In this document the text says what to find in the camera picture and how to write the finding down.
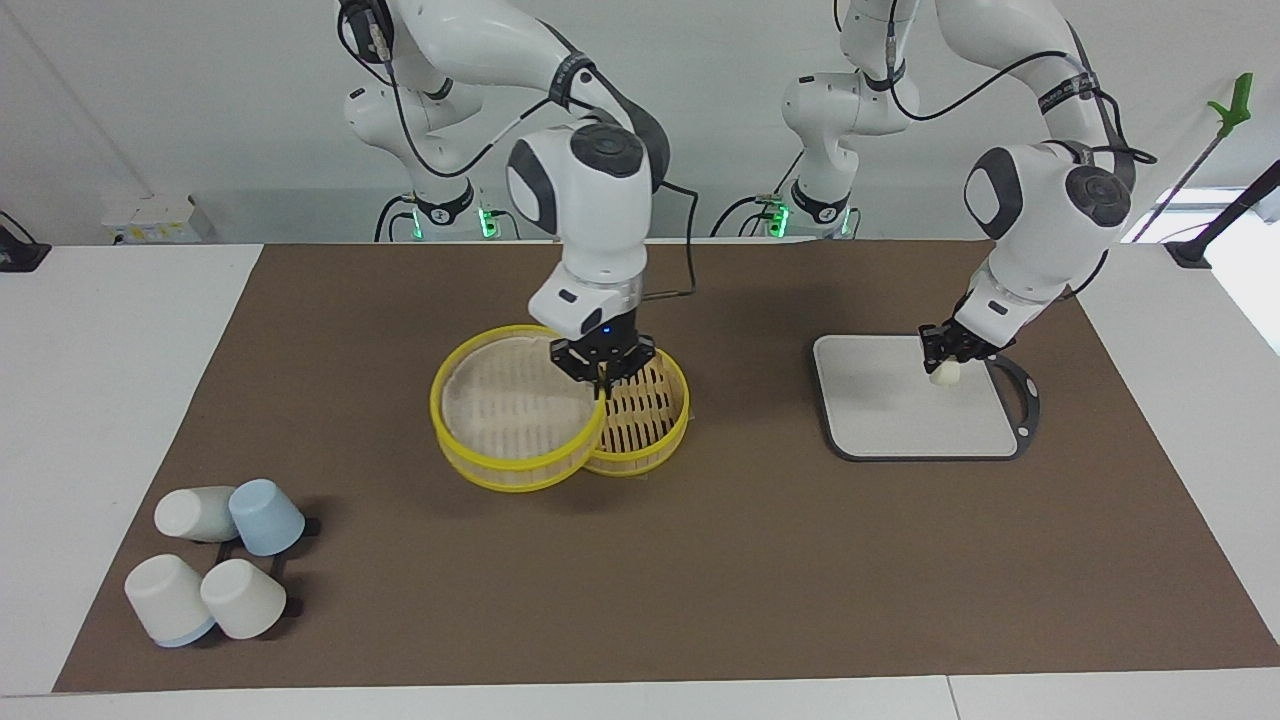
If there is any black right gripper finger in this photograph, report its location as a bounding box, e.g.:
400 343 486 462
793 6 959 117
550 338 606 399
605 336 658 399

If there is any white gauze liner cloth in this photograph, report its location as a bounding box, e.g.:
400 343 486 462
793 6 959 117
443 335 594 463

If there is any yellow steamer lid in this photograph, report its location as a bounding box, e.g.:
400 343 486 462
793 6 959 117
430 324 609 494

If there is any yellow slatted steamer base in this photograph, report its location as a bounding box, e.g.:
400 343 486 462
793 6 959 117
583 346 692 478

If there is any brown table mat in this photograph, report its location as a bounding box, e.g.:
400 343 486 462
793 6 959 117
52 242 1280 694

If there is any light blue plastic cup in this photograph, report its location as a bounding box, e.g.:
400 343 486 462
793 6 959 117
228 479 307 558

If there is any green tipped thin pole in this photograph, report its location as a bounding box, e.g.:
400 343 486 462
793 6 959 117
1130 72 1256 244

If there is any beige plastic cup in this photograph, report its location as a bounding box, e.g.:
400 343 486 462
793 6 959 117
199 558 288 642

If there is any white plastic cup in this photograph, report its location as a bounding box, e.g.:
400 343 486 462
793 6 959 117
154 486 242 544
124 554 217 649

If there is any white cutting board grey handle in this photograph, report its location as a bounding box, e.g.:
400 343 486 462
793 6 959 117
812 333 1042 463

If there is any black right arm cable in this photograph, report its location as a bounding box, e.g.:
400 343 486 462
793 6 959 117
338 0 701 302

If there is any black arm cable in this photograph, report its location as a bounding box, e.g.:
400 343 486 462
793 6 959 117
338 0 701 302
836 0 1159 301

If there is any black camera stand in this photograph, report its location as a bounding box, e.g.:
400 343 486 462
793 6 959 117
1164 158 1280 270

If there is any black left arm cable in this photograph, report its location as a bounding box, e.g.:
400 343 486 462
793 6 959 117
836 0 1159 301

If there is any white wall socket box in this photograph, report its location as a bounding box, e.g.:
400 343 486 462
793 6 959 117
100 194 217 244

